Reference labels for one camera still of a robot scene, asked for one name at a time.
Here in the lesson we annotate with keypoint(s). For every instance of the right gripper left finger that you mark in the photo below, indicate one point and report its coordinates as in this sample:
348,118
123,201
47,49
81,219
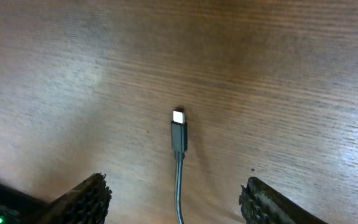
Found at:
87,203

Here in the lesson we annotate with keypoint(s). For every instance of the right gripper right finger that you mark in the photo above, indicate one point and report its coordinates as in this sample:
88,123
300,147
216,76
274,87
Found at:
262,204

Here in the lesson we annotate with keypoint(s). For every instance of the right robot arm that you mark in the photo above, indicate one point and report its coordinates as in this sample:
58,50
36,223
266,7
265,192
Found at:
18,207

